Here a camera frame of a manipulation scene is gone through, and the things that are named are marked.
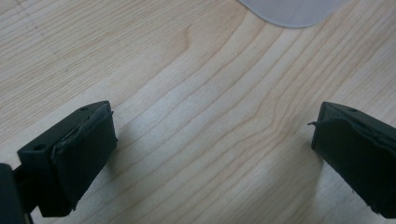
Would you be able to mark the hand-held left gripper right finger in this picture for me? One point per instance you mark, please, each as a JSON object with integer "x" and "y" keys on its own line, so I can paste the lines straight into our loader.
{"x": 358, "y": 155}

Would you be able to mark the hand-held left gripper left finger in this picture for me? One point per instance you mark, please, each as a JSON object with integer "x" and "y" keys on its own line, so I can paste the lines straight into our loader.
{"x": 77, "y": 155}

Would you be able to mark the clear plastic storage box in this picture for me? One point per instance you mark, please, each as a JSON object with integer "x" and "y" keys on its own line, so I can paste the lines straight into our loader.
{"x": 292, "y": 12}

